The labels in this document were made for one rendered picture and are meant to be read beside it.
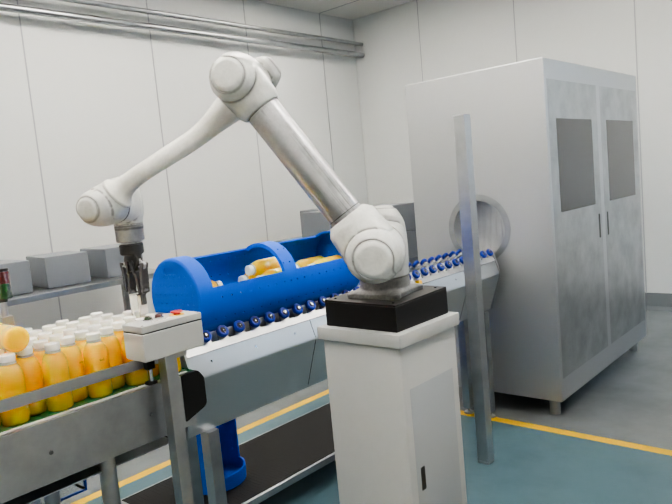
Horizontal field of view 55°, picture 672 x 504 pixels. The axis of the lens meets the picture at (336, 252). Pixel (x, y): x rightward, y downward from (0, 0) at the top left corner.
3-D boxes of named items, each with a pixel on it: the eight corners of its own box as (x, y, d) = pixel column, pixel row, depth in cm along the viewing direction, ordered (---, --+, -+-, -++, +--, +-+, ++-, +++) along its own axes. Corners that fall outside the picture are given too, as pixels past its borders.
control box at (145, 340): (205, 345, 190) (201, 310, 189) (145, 363, 175) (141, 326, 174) (184, 341, 197) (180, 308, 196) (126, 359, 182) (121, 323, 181)
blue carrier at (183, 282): (367, 293, 279) (360, 227, 276) (204, 342, 214) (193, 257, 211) (319, 292, 298) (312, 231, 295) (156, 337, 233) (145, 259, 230)
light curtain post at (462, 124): (494, 460, 320) (470, 114, 302) (488, 465, 316) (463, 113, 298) (483, 458, 324) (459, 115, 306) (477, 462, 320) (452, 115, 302)
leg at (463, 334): (475, 412, 387) (468, 309, 380) (471, 415, 382) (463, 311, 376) (467, 410, 391) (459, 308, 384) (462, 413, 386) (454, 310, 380)
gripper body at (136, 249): (148, 240, 206) (152, 269, 207) (134, 241, 212) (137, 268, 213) (127, 243, 201) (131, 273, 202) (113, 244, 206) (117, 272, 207)
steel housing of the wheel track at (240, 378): (502, 309, 373) (499, 251, 370) (198, 445, 213) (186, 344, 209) (459, 306, 392) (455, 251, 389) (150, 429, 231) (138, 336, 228)
